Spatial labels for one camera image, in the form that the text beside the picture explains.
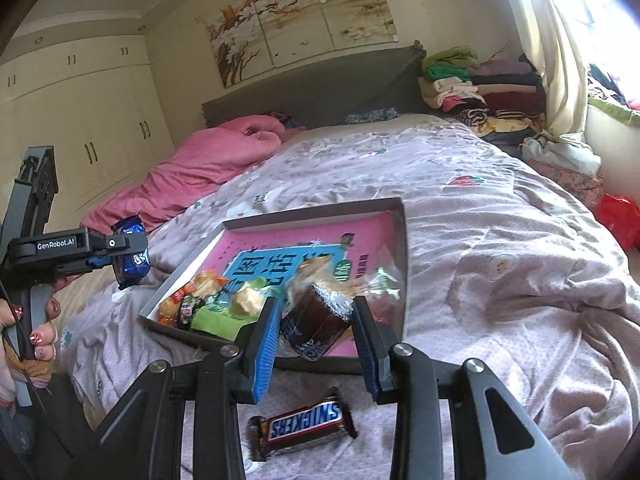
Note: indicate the blue cookie packet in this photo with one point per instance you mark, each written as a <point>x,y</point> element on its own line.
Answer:
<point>135,260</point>

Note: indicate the colourful cloth heap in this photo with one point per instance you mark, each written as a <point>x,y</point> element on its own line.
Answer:
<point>612,92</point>

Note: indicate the brown snack packet silver ends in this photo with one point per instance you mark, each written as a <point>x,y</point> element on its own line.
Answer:
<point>315,320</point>

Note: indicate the clear bag of red candy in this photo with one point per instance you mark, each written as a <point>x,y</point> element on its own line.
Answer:
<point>380,285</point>

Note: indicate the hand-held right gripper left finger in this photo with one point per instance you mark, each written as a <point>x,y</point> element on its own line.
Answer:
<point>262,355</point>

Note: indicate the person's dark patterned clothing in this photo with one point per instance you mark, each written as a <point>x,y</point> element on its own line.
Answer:
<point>20,445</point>

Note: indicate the green cartoon snack packet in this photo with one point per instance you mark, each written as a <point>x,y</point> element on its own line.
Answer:
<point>187,310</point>

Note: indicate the dark patterned cloth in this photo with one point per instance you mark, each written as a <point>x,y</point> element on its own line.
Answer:
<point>372,115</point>

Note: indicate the pink floral cloth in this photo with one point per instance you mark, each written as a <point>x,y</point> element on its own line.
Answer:
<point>570,182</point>

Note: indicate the white crumpled cloth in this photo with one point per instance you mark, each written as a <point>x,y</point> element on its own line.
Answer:
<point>560,152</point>

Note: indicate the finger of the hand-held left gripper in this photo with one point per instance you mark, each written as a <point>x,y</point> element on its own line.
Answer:
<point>97,263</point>
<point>117,243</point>

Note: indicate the pile of folded clothes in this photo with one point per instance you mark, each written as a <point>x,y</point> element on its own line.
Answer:
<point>500,90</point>

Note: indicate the brown wrapped chocolate bar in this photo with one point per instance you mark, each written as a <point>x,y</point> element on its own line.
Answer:
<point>305,425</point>

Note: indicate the orange snack packet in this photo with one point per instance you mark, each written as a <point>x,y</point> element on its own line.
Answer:
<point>171,311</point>

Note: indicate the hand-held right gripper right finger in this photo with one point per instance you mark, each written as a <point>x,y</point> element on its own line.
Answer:
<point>372,355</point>

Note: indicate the pale printed blanket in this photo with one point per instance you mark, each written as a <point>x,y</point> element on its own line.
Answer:
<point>500,285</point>

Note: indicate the red plastic bag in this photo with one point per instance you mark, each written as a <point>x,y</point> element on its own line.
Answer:
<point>620,220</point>

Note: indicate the tree wall painting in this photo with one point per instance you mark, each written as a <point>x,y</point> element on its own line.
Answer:
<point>300,20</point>

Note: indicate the cream wardrobe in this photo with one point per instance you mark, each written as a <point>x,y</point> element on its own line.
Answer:
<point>100,125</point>

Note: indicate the clear pastry packet green label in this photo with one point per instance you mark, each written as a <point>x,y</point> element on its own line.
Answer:
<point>220,321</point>

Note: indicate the cream curtain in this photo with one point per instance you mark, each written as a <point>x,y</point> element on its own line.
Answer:
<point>560,60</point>

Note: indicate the grey bed headboard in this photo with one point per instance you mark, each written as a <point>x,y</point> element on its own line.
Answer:
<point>325,90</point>

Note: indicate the grey cardboard box tray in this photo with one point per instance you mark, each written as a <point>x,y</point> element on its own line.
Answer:
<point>345,365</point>

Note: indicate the pink quilt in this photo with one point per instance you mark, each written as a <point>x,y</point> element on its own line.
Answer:
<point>190,170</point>

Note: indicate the person's left hand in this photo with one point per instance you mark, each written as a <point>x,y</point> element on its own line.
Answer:
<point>45,337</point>

